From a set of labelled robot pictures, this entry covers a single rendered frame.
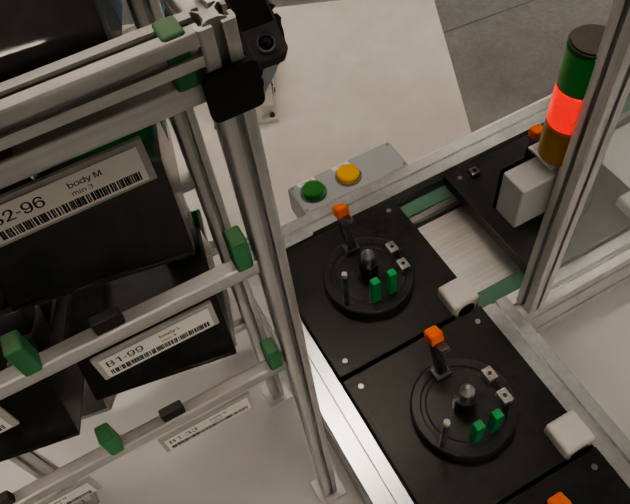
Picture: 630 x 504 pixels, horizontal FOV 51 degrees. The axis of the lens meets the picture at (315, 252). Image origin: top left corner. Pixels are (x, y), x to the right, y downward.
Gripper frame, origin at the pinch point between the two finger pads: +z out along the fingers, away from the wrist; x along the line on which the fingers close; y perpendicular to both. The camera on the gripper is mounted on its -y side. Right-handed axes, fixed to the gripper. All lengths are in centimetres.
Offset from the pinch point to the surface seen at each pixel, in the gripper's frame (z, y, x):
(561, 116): -10.3, -32.5, -21.5
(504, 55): 123, 98, -140
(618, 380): 37, -49, -32
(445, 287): 24.1, -27.8, -13.4
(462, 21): 123, 126, -139
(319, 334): 26.1, -23.9, 6.2
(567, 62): -16.6, -31.4, -21.4
